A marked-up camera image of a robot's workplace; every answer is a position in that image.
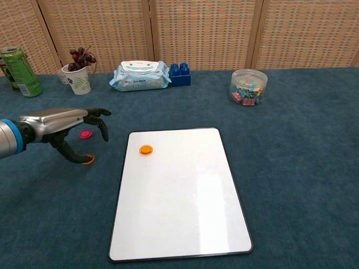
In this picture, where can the leaf print paper cup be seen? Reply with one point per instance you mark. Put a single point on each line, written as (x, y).
(80, 84)

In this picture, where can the dark purple grape bunch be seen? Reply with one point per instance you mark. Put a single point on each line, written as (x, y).
(81, 59)

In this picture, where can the green drink can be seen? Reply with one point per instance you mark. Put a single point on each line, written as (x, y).
(22, 75)

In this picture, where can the light blue wet wipes pack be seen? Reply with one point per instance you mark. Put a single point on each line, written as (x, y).
(140, 78)

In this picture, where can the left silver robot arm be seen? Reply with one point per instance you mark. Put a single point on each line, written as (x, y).
(7, 137)

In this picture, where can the woven wooden folding screen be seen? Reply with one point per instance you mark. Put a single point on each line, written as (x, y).
(196, 33)

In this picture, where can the clear jar of binder clips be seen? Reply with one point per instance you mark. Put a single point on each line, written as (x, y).
(248, 84)

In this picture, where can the red round magnet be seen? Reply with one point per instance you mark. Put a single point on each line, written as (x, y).
(85, 134)

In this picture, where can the yellow round magnet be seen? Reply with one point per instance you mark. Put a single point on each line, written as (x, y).
(91, 159)
(146, 150)

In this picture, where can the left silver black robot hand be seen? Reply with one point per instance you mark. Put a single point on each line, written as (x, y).
(56, 120)

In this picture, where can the blue felt table cover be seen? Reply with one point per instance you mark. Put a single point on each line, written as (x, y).
(294, 168)

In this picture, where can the white magnetic whiteboard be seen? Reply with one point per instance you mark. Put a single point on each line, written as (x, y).
(179, 196)

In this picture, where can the blue building block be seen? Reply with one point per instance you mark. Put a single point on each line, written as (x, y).
(181, 77)

